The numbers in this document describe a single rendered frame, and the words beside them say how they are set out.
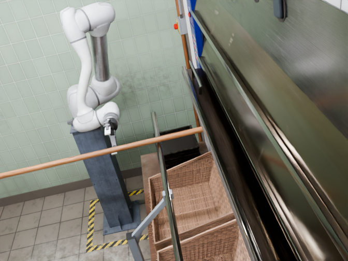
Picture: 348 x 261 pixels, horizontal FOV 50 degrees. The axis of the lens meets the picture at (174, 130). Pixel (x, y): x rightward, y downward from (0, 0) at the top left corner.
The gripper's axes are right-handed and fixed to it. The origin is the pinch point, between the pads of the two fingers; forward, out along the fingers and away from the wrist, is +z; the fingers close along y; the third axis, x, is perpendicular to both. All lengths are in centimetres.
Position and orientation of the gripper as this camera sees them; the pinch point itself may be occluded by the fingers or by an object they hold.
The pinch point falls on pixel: (111, 143)
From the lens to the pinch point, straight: 205.5
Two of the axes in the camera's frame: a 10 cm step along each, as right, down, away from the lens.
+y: 1.7, 8.1, 5.5
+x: -9.8, 2.2, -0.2
